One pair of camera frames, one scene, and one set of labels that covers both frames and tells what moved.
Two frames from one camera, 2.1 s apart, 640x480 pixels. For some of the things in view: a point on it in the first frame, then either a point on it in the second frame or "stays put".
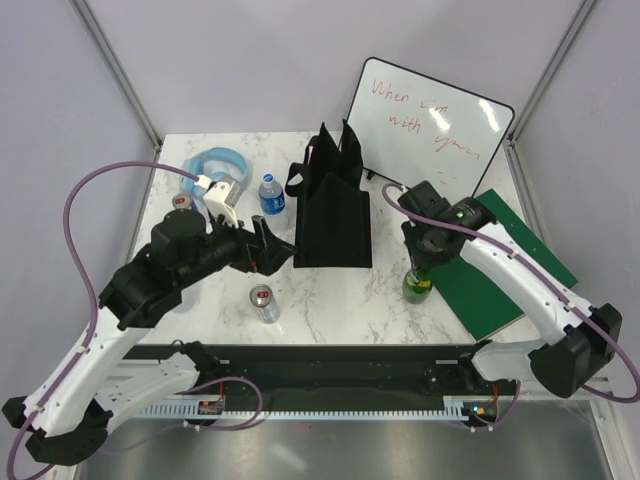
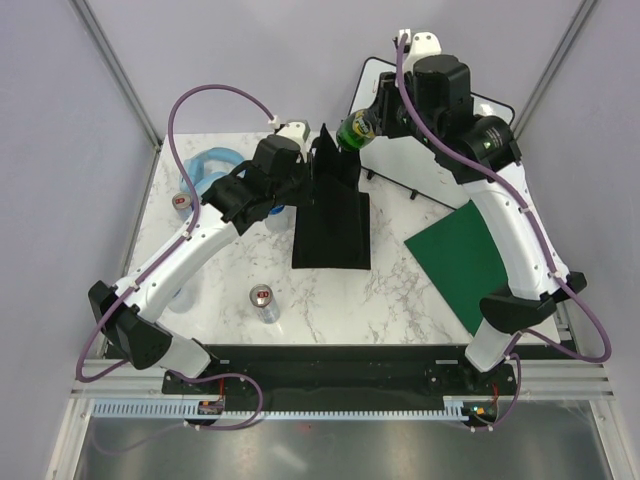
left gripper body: (247, 256) → (300, 190)
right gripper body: (421, 249) → (392, 116)
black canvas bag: (333, 216) stays put
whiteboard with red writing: (416, 128) stays put
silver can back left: (181, 200) stays put
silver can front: (261, 296) stays put
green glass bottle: (417, 284) → (356, 130)
